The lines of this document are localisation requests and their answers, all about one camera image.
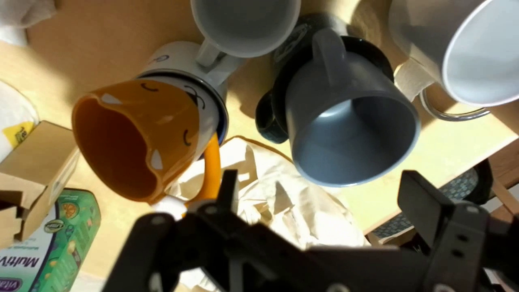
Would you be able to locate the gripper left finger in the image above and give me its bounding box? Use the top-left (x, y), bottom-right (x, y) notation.
top-left (102, 169), bottom-right (266, 292)

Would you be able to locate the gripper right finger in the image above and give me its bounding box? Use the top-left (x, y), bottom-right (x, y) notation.
top-left (397, 170), bottom-right (519, 292)

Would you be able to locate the orange mug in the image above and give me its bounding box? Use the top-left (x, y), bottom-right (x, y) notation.
top-left (72, 79), bottom-right (222, 204)

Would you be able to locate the dark blue mug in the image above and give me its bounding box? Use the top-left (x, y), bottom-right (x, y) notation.
top-left (255, 12), bottom-right (395, 145)

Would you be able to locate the white mug with blue rim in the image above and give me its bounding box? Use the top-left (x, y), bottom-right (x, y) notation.
top-left (137, 41), bottom-right (245, 159)

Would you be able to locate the large white mug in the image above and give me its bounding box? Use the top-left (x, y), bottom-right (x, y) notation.
top-left (388, 0), bottom-right (519, 108)

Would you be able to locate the pale grey mug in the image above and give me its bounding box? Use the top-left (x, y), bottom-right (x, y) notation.
top-left (190, 0), bottom-right (302, 68)

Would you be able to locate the chair with patterned cushion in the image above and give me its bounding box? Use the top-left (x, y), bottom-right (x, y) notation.
top-left (366, 159), bottom-right (519, 249)

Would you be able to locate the green printed packet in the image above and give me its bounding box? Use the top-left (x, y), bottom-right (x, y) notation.
top-left (0, 188), bottom-right (101, 292)

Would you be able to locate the cardboard box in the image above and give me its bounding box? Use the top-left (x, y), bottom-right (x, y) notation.
top-left (0, 120), bottom-right (80, 249)

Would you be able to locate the beige paper piece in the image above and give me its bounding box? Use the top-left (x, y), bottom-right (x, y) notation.
top-left (393, 58), bottom-right (435, 102)

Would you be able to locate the white bag with yellow label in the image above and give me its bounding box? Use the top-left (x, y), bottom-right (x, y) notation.
top-left (0, 80), bottom-right (40, 163)

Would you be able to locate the white cloth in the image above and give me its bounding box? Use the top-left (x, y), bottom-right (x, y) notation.
top-left (0, 0), bottom-right (58, 46)

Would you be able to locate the silver metal ring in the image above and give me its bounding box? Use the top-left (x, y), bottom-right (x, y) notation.
top-left (419, 87), bottom-right (492, 122)

